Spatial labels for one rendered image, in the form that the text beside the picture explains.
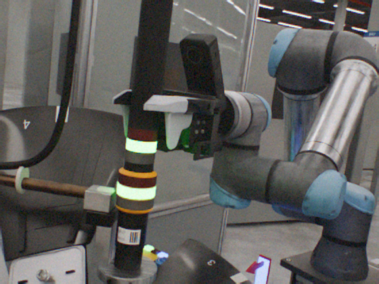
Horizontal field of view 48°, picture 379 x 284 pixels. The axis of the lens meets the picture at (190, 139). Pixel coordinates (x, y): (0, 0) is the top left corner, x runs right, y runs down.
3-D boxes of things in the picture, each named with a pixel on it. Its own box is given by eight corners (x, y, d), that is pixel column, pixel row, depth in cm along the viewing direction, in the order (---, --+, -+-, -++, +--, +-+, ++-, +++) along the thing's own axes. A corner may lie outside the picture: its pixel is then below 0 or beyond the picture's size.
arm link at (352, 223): (365, 246, 106) (375, 194, 104) (311, 231, 112) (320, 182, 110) (371, 234, 116) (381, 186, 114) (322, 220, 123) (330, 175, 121)
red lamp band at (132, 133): (124, 138, 46) (124, 127, 46) (130, 134, 50) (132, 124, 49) (153, 143, 46) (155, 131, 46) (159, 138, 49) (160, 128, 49)
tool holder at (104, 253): (70, 280, 47) (78, 195, 46) (91, 254, 54) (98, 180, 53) (149, 293, 46) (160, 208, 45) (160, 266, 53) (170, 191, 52)
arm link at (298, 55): (319, 235, 115) (331, 41, 86) (266, 220, 122) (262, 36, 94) (331, 208, 123) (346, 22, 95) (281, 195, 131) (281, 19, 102)
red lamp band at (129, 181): (113, 184, 47) (114, 174, 46) (122, 176, 51) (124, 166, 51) (152, 190, 46) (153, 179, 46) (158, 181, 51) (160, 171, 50)
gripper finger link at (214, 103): (198, 114, 47) (222, 112, 55) (200, 101, 47) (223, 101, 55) (160, 108, 49) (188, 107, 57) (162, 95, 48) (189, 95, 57)
